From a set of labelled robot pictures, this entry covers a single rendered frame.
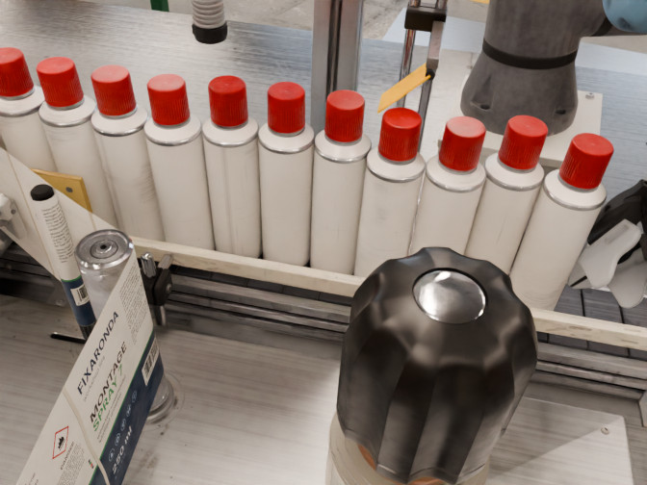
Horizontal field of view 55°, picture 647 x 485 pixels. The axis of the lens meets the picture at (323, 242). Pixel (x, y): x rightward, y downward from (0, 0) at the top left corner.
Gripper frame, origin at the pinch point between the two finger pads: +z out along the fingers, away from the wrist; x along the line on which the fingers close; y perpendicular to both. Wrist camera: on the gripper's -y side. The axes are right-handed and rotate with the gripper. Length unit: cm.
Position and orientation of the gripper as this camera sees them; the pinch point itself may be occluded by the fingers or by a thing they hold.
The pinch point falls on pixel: (580, 272)
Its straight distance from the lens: 64.8
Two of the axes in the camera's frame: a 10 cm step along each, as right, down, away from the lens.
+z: -5.2, 5.4, 6.6
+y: -2.0, 6.8, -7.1
